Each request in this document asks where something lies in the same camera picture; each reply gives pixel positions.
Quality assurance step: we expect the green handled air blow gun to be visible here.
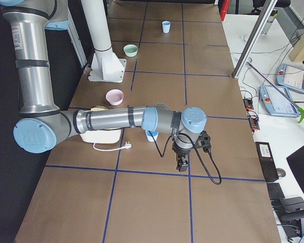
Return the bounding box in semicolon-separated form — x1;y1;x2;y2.
246;62;304;123

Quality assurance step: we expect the far teach pendant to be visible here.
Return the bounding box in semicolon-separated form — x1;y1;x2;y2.
276;63;304;94

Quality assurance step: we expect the pale blue cup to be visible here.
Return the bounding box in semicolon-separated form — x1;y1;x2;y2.
162;21;171;33

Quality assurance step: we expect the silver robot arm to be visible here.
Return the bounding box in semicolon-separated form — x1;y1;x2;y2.
0;1;210;172

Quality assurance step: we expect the blue cup near arm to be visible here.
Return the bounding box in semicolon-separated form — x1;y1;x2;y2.
145;130;159;142

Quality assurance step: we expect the white camera mast with base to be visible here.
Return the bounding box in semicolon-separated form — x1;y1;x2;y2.
81;0;127;83

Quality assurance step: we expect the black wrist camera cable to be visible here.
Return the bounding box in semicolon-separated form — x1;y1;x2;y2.
153;130;222;185

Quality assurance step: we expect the teach pendant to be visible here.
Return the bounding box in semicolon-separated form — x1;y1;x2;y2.
276;63;304;94
259;85;300;117

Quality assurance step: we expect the near teach pendant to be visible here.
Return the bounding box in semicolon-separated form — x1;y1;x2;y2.
259;85;300;117

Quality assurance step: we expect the orange black connector strip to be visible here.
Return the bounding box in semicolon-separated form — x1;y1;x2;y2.
243;98;260;134

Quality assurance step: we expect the mint green bowl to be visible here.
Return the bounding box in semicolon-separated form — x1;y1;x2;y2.
123;44;138;57

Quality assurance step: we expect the bread slice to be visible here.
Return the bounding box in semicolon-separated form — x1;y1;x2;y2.
90;105;108;111

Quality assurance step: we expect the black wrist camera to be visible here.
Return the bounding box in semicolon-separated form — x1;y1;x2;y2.
195;131;211;153

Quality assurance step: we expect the white toaster appliance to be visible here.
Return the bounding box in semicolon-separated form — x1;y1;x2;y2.
80;130;121;144

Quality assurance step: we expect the pink bowl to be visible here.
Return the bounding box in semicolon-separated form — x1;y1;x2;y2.
105;89;124;106

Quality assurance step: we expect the aluminium frame post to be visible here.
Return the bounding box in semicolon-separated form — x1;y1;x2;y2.
232;0;277;78

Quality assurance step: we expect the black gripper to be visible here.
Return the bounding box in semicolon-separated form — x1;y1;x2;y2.
172;141;191;172

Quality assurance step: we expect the white power cord with plug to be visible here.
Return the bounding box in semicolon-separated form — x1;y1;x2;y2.
92;140;133;152

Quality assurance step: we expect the black box with label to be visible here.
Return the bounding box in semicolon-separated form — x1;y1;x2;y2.
255;142;279;182

